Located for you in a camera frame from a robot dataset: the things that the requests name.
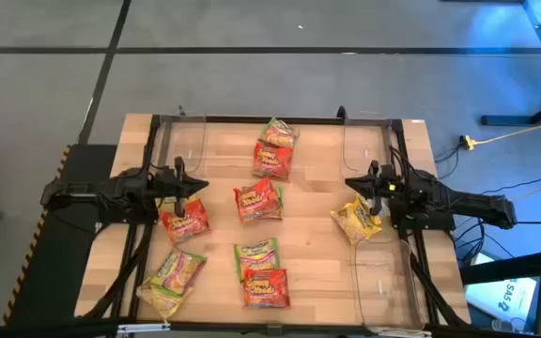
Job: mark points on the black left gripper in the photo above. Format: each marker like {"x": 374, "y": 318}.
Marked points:
{"x": 172, "y": 184}

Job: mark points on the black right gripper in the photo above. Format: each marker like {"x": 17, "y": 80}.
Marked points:
{"x": 381, "y": 185}

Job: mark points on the red Saucy Noods noodle pack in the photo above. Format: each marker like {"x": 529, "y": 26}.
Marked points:
{"x": 273, "y": 160}
{"x": 255, "y": 199}
{"x": 266, "y": 288}
{"x": 191, "y": 226}

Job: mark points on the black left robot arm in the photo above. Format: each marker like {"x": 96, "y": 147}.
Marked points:
{"x": 111, "y": 190}

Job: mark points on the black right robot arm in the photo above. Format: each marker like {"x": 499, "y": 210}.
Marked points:
{"x": 468, "y": 205}

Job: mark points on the clear plastic bin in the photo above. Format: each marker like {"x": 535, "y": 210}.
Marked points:
{"x": 383, "y": 291}
{"x": 369, "y": 141}
{"x": 183, "y": 141}

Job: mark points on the yellow power plug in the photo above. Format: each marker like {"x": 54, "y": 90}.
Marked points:
{"x": 468, "y": 142}

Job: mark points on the black hazard-striped platform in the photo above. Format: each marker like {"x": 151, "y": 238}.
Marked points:
{"x": 64, "y": 263}

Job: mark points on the black metal beam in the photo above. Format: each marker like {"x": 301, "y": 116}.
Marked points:
{"x": 510, "y": 267}

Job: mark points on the white printed box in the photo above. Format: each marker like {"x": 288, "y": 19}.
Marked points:
{"x": 505, "y": 296}

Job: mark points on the black aluminium table frame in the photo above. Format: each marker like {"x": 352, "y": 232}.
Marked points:
{"x": 275, "y": 120}

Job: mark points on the silver metal bracket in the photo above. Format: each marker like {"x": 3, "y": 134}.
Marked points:
{"x": 143, "y": 327}
{"x": 404, "y": 333}

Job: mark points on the metal desk leg frame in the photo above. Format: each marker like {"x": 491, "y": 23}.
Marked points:
{"x": 505, "y": 120}

